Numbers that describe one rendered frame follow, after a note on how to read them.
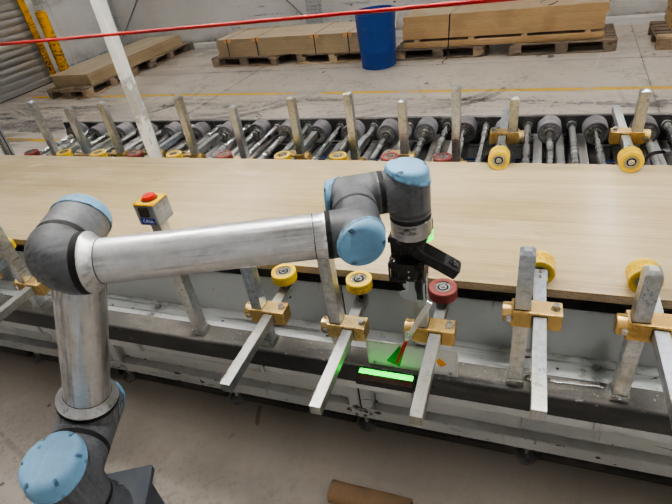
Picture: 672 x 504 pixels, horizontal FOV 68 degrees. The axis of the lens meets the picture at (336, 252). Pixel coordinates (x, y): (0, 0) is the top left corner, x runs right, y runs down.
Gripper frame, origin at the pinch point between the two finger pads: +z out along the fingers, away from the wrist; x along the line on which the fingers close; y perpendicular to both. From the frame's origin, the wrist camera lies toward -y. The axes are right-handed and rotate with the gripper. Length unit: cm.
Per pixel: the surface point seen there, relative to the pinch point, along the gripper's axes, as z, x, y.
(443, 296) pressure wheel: 10.8, -15.5, -2.2
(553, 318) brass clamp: 5.0, -5.1, -29.4
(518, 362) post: 22.3, -5.7, -22.8
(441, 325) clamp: 14.1, -7.4, -2.8
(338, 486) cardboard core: 93, 2, 34
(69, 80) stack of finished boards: 80, -501, 634
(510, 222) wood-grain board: 11, -56, -18
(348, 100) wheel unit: -10, -115, 54
